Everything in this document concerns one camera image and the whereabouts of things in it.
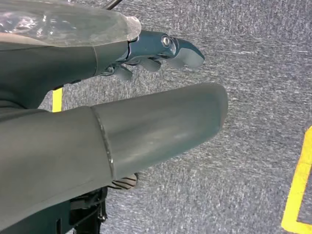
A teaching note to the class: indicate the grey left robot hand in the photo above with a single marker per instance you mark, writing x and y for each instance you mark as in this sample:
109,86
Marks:
60,145

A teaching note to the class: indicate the yellow floor tape marker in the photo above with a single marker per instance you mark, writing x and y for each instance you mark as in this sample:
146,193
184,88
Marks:
298,187

